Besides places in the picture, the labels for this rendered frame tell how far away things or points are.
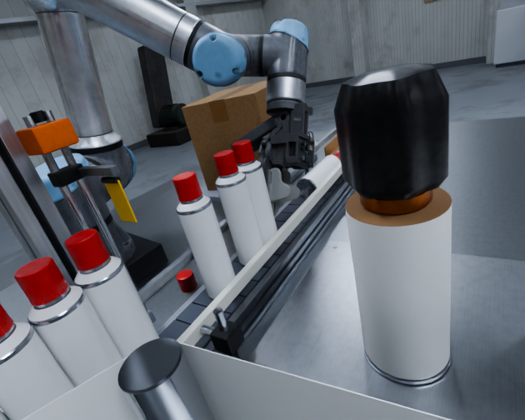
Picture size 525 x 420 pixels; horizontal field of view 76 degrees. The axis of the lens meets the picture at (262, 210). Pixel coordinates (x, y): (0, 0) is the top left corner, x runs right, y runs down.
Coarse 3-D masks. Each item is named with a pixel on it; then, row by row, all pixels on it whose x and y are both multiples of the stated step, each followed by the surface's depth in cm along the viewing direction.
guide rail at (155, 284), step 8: (336, 128) 99; (328, 136) 95; (320, 144) 90; (288, 168) 77; (224, 224) 59; (184, 256) 51; (192, 256) 53; (176, 264) 50; (184, 264) 51; (160, 272) 49; (168, 272) 49; (176, 272) 50; (152, 280) 47; (160, 280) 48; (168, 280) 49; (144, 288) 46; (152, 288) 46; (144, 296) 45; (0, 408) 33
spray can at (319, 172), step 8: (336, 152) 92; (328, 160) 85; (336, 160) 86; (312, 168) 83; (320, 168) 81; (328, 168) 83; (304, 176) 79; (312, 176) 78; (320, 176) 79; (304, 184) 79; (312, 184) 77; (304, 192) 80
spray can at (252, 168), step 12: (240, 144) 55; (240, 156) 56; (252, 156) 57; (240, 168) 57; (252, 168) 57; (252, 180) 57; (264, 180) 59; (252, 192) 58; (264, 192) 59; (264, 204) 59; (264, 216) 60; (264, 228) 61; (276, 228) 63; (264, 240) 62
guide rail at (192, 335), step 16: (336, 176) 81; (320, 192) 74; (304, 208) 68; (288, 224) 63; (272, 240) 59; (256, 256) 56; (240, 272) 52; (256, 272) 55; (224, 288) 50; (240, 288) 51; (224, 304) 48; (208, 320) 46; (192, 336) 43
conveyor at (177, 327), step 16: (288, 208) 77; (304, 224) 69; (288, 240) 65; (272, 256) 61; (192, 304) 54; (208, 304) 53; (240, 304) 52; (176, 320) 51; (192, 320) 50; (160, 336) 49; (176, 336) 48; (208, 336) 47
